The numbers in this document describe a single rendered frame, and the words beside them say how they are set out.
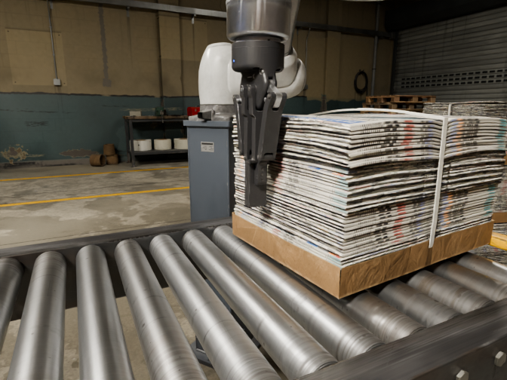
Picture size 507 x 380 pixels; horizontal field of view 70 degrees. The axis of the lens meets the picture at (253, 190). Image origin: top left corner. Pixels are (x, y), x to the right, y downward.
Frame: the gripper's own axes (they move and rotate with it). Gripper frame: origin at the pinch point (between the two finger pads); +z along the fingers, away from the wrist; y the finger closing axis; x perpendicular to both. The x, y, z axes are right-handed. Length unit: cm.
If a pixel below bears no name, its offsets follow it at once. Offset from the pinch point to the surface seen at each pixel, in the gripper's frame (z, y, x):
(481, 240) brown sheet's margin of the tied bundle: 10.6, -13.0, -37.8
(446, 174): -2.1, -14.0, -24.6
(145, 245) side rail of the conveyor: 15.3, 20.6, 13.6
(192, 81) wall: -67, 706, -208
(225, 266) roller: 13.2, 0.9, 4.7
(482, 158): -3.9, -13.3, -34.0
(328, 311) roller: 13.1, -16.8, -1.8
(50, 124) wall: 21, 705, 60
